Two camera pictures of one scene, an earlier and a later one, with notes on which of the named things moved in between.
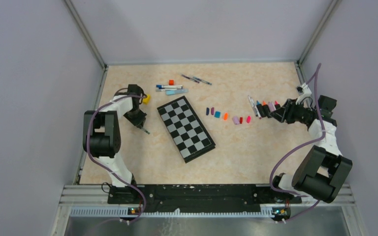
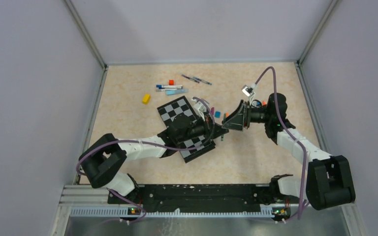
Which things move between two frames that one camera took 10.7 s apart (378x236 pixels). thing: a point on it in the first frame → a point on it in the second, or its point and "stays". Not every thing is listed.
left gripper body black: [136, 116] → [203, 128]
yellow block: [147, 101] stays
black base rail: [201, 198] stays
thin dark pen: [190, 78] stays
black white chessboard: [188, 132] stays
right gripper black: [286, 112] → [240, 121]
